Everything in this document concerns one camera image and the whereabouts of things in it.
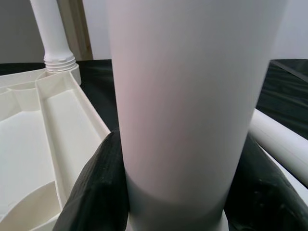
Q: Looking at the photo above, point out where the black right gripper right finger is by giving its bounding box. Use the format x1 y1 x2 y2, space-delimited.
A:
223 137 308 231

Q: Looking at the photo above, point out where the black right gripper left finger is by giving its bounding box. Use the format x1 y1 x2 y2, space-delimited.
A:
52 129 132 231

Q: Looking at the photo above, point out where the white plastic table top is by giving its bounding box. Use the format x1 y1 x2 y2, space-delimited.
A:
0 62 229 231

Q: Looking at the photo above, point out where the beige door frame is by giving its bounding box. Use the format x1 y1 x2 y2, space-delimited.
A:
56 0 93 61

